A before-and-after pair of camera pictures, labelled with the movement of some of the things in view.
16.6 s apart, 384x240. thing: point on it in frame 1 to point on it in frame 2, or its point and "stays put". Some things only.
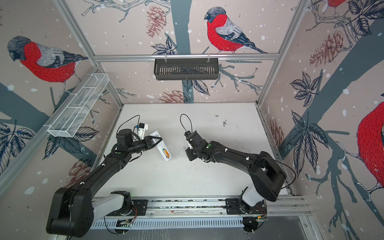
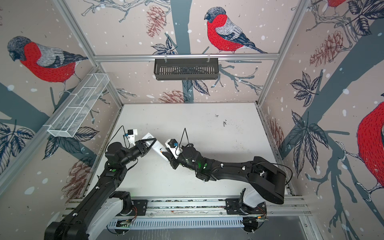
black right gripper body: (194, 152) to (184, 160)
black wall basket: (186, 68) stays put
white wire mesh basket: (71, 117) stays put
